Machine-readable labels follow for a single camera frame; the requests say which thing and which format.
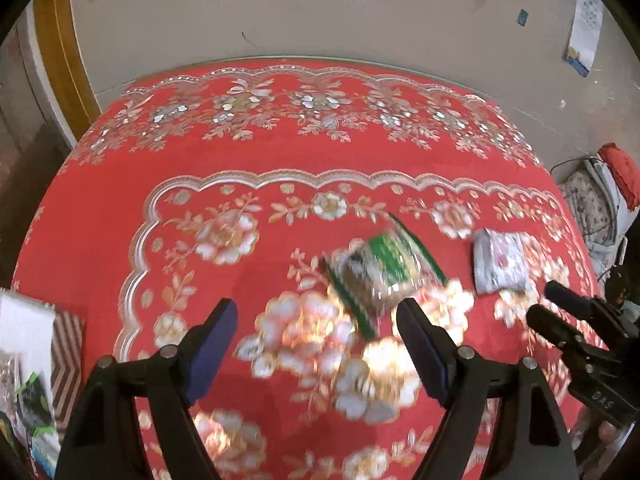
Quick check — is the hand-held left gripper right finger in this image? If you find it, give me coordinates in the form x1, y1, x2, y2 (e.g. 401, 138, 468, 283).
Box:
396, 297, 581, 480

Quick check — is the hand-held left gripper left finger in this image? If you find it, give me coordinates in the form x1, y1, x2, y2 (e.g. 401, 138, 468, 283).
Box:
54, 297, 238, 480

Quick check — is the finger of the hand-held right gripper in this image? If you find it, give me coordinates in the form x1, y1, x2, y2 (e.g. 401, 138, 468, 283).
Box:
544, 280, 633, 348
526, 304, 601, 366

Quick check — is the white silver snack packet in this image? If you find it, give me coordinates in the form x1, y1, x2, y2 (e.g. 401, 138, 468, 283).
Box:
472, 228, 531, 296

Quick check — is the green clear snack packet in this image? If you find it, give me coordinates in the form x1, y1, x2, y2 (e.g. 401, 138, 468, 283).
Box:
322, 212, 448, 341

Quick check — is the striped cardboard box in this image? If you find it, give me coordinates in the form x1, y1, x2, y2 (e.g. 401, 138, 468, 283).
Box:
0, 287, 86, 478

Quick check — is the blue white snack packet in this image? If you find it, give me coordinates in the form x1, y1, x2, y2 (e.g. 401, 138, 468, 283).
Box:
27, 432, 58, 478

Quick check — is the floral cushion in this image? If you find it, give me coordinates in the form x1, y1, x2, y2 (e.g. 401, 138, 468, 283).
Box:
560, 167, 626, 261

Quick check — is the red cushion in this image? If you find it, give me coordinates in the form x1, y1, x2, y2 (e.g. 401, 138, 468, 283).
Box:
597, 142, 640, 211

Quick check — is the red floral tablecloth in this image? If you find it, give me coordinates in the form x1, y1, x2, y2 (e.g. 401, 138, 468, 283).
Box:
10, 57, 608, 480

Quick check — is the black cable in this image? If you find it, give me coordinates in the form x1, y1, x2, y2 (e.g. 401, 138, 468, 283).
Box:
550, 157, 627, 241

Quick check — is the wall calendar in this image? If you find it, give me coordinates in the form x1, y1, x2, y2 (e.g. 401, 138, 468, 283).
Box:
565, 0, 603, 78

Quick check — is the golden door frame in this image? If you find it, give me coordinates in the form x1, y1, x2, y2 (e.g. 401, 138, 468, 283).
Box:
32, 0, 101, 131

